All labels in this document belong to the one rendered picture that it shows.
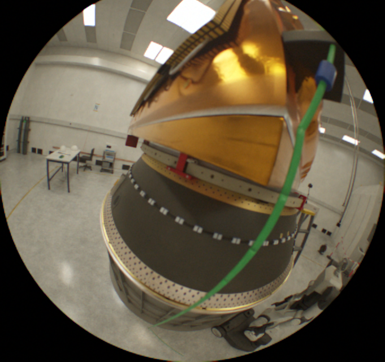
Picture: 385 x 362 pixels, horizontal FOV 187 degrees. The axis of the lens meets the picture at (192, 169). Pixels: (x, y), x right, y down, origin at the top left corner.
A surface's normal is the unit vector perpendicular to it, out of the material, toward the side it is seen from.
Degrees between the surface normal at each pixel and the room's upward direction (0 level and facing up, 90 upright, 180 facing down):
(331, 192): 90
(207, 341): 0
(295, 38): 90
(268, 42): 92
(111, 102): 90
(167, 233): 62
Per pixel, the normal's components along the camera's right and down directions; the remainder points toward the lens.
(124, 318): 0.30, -0.94
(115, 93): 0.57, 0.30
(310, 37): -0.78, -0.15
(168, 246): -0.18, -0.41
